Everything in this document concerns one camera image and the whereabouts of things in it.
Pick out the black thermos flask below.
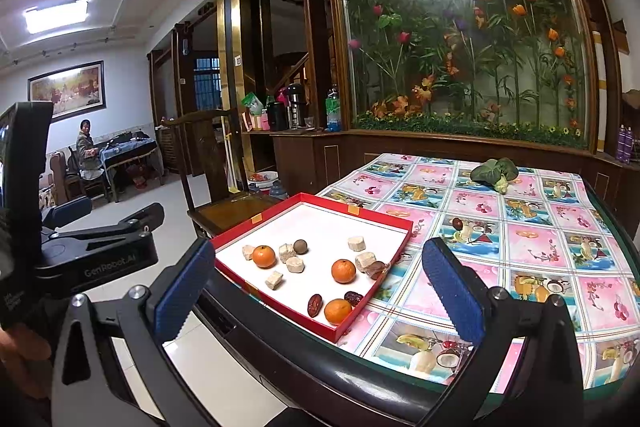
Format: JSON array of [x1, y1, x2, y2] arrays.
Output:
[[286, 83, 306, 129]]

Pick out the wooden chair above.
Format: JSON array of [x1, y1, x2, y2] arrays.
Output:
[[162, 109, 279, 237]]

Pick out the green plastic bottle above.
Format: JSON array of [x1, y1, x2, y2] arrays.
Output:
[[326, 86, 342, 132]]

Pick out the flower garden glass panel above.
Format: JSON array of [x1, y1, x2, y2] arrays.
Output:
[[344, 0, 589, 150]]

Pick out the colourful fruit print tablecloth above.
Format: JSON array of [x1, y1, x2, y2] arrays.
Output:
[[323, 153, 639, 388]]

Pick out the purple bottles on shelf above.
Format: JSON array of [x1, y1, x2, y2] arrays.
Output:
[[615, 124, 634, 164]]

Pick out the framed wall painting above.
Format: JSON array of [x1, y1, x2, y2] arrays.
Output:
[[28, 61, 106, 122]]

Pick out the green leafy vegetable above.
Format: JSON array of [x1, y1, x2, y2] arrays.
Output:
[[471, 157, 518, 195]]

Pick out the red date top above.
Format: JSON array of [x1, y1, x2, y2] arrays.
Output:
[[307, 294, 323, 317]]

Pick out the ceiling light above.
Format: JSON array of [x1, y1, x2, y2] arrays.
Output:
[[23, 0, 90, 35]]

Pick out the orange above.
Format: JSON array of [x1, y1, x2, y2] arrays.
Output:
[[323, 299, 352, 326], [252, 245, 277, 269], [331, 259, 356, 284]]

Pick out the red white tray box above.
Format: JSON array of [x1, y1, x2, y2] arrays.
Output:
[[212, 193, 412, 343]]

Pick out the left hand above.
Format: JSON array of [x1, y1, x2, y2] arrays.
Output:
[[1, 324, 51, 399]]

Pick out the beige cube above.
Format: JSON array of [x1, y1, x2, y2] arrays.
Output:
[[242, 245, 255, 260]]

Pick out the brown round kiwi fruit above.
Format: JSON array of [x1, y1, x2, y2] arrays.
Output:
[[293, 239, 308, 255]]

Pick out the dark red date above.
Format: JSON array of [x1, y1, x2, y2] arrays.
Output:
[[344, 291, 363, 307]]

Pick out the seated person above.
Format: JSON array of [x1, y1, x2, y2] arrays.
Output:
[[76, 119, 104, 181]]

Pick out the dark desk table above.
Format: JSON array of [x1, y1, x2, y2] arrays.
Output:
[[99, 136, 165, 202]]

